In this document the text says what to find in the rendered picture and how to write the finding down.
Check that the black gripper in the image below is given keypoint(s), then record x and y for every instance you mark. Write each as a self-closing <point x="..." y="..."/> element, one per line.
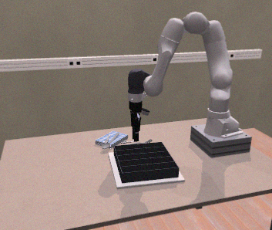
<point x="135" y="118"/>

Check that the blue and white checkered towel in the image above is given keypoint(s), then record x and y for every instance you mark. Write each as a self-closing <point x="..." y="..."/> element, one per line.
<point x="119" y="138"/>

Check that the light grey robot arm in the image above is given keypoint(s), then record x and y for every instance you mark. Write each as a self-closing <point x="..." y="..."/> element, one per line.
<point x="219" y="121"/>

